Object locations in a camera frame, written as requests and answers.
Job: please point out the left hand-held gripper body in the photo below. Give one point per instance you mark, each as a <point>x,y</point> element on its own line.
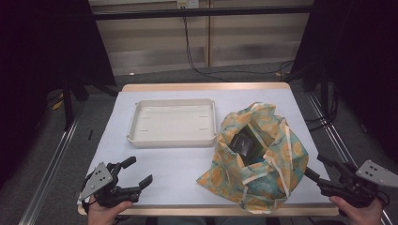
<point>97,179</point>

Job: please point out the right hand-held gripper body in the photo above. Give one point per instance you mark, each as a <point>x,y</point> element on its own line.
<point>353,189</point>

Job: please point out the yellow and teal patterned bag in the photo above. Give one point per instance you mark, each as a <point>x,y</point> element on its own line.
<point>281,175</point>

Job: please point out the white plastic tray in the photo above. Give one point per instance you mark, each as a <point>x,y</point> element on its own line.
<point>173,123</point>

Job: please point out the green snack packet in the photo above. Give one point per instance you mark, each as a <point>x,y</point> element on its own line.
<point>258,142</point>

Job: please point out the person's right hand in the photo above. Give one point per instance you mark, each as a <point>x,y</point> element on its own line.
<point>363,217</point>

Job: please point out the person's left hand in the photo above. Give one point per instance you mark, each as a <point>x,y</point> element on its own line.
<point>103,215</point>

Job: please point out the black stand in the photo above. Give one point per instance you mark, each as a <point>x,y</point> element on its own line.
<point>67,106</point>
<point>325,93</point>

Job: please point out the black curtain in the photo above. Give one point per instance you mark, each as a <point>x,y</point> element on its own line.
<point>359,62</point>
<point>47,47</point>

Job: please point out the black horizontal bar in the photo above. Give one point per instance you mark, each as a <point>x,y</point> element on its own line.
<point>203,13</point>

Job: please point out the metal floor rail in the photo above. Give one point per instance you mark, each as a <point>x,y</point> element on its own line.
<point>50,172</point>
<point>334,140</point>

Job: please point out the white wall socket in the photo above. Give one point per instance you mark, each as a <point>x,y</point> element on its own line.
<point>187,3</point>

